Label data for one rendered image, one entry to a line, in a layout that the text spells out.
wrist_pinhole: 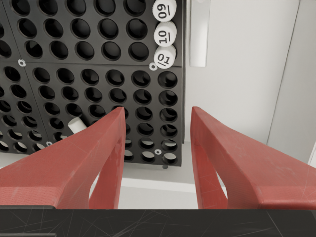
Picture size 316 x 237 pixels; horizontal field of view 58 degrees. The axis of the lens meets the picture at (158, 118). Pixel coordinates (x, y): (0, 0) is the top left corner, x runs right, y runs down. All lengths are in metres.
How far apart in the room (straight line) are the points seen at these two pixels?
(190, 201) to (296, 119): 0.30
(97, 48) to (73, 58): 0.02
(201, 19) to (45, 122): 0.14
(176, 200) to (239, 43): 0.31
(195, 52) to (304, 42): 0.08
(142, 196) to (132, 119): 0.30
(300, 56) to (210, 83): 0.08
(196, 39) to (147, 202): 0.34
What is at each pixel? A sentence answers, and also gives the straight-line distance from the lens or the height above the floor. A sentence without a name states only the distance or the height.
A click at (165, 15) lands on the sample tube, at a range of 0.16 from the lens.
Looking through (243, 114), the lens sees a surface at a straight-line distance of 0.28.
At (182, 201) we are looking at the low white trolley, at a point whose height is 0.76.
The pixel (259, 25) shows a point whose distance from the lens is 0.25.
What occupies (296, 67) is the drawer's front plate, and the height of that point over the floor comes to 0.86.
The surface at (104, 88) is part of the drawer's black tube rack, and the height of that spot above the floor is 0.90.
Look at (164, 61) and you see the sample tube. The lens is 0.17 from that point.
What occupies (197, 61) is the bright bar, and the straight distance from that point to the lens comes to 0.24.
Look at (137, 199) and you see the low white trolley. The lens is 0.51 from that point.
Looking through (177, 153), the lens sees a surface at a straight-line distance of 0.23.
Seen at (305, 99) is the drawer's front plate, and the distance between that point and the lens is 0.21.
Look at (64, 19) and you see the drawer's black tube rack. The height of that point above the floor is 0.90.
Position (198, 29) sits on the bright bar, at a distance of 0.23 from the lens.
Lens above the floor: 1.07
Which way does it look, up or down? 54 degrees down
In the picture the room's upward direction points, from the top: 165 degrees counter-clockwise
